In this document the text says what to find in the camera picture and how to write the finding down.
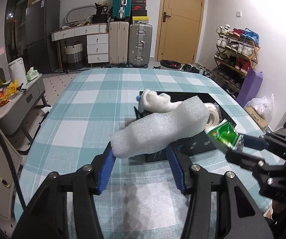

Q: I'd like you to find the green white packet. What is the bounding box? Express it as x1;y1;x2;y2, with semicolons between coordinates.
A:
205;119;244;153

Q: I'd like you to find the cream rope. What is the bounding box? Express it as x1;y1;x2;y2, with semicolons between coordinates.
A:
203;102;220;128

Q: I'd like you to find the white foam wrap piece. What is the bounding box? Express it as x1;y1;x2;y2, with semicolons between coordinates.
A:
110;96;210;159

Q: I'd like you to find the white plush sock toy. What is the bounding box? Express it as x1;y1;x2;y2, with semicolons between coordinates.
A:
136;89;182;113

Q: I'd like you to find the cardboard box on floor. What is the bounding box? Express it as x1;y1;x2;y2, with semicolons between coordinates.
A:
245;107;268;130

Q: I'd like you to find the black open storage box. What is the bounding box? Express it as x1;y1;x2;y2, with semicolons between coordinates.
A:
134;91;236;163

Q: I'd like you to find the purple bag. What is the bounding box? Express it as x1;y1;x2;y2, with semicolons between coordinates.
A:
236;68;263;108

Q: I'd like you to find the teal plaid tablecloth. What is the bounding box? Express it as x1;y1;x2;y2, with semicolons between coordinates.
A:
20;68;262;238

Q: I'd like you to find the wooden shoe rack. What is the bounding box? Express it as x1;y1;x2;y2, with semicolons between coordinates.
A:
213;24;260;98

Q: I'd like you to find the grey tv cabinet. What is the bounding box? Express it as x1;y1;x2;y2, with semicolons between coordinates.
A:
0;74;49;142

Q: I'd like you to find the wooden door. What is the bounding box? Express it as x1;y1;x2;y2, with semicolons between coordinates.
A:
155;0;204;63

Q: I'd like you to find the silver aluminium suitcase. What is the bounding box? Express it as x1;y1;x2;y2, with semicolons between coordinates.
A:
128;23;153;68

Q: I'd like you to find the white drawer desk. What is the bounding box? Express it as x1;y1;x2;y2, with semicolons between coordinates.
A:
51;23;109;71

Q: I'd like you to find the woven laundry basket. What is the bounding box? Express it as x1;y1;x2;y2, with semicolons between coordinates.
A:
64;43;84;71

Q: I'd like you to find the beige suitcase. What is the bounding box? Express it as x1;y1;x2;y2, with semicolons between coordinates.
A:
108;22;129;65

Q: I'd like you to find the stack of shoe boxes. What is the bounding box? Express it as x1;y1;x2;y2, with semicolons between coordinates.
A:
131;0;149;24

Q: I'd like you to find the teal suitcase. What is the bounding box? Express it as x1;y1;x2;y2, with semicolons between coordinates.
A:
112;0;132;21

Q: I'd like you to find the black refrigerator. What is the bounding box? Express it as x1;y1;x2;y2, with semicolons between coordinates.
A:
26;0;60;74

